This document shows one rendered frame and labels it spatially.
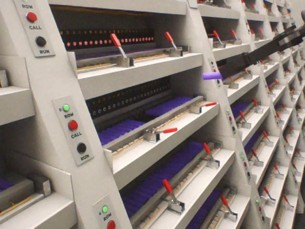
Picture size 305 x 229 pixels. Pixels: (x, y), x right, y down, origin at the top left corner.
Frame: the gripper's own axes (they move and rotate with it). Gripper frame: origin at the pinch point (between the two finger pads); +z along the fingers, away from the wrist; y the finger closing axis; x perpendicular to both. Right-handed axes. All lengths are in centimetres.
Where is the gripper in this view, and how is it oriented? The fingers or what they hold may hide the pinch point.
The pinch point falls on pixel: (235, 66)
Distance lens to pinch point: 66.3
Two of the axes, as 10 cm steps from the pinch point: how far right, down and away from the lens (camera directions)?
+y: -5.7, 3.2, -7.6
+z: -6.7, 3.5, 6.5
